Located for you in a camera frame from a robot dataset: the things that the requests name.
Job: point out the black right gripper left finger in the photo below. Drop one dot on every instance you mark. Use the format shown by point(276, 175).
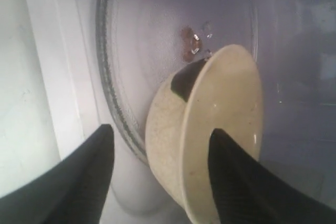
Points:
point(74, 191)

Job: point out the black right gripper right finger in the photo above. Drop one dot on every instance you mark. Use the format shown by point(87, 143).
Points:
point(246, 192)

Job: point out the glass turntable plate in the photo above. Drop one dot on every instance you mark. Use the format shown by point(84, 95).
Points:
point(141, 42)

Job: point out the white microwave oven body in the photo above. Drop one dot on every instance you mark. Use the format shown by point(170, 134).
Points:
point(52, 100)

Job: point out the cream ceramic bowl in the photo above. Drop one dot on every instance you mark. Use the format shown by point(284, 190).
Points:
point(220, 92)

